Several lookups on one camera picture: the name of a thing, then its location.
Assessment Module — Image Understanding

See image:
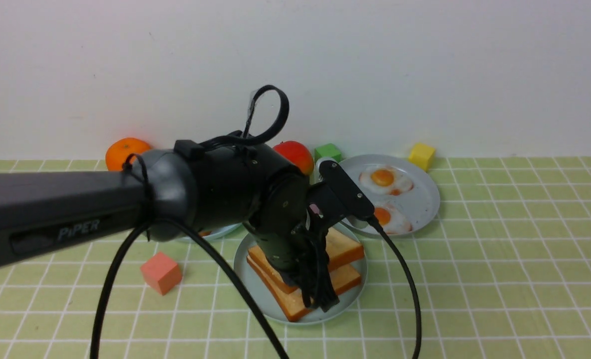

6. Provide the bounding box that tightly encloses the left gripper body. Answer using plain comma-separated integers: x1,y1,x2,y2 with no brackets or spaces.
245,179,343,288

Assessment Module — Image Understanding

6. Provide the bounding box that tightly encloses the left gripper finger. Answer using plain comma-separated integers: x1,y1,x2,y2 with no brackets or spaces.
299,271,321,309
315,234,339,312

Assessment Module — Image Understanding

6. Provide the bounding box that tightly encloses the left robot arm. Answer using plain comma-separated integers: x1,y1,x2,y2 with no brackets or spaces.
0,132,338,359

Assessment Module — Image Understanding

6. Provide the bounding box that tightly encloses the red yellow apple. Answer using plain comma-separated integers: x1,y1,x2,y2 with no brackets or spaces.
273,141,314,176

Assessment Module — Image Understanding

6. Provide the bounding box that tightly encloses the teal empty plate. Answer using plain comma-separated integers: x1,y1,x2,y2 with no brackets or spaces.
234,224,368,325

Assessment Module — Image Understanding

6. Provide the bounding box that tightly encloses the green cube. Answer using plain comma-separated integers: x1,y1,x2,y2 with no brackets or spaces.
313,143,343,162

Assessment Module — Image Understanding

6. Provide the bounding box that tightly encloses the light blue bread plate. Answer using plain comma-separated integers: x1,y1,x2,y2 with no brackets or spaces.
173,223,241,243

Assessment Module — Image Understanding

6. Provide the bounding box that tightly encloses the front fried egg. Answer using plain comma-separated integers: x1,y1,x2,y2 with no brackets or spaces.
374,202,413,235

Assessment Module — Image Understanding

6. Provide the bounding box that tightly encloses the fried egg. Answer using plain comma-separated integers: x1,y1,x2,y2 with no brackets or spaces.
374,202,413,235
358,166,415,196

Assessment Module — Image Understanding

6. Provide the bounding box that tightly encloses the back fried egg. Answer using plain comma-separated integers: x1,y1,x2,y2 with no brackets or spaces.
358,166,415,196

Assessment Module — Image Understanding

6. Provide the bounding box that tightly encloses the grey egg plate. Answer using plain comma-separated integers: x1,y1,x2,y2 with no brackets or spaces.
340,154,441,239

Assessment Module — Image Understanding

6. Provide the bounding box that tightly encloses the yellow cube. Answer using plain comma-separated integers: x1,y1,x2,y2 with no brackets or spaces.
408,143,436,172

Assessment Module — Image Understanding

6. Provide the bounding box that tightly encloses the red cube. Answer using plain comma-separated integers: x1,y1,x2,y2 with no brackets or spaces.
140,252,182,296

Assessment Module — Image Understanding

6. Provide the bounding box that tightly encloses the orange fruit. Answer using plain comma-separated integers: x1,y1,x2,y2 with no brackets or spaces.
106,137,152,171

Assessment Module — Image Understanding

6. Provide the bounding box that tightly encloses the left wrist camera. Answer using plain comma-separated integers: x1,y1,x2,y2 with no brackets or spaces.
316,158,375,223

